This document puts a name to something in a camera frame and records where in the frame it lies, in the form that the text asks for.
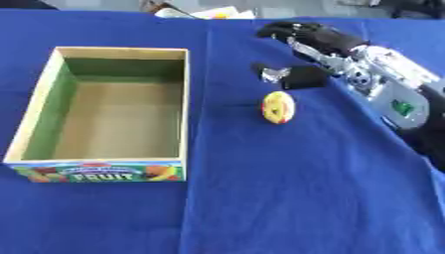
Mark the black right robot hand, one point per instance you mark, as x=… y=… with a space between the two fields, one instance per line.
x=327 y=39

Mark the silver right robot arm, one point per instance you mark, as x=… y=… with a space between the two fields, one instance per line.
x=400 y=99

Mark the tan box with green inside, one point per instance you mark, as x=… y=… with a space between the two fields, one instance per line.
x=116 y=115

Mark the yellow and red toy fruit slice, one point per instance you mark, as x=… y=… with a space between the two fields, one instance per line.
x=278 y=107

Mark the white paper sheets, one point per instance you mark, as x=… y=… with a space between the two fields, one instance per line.
x=223 y=14

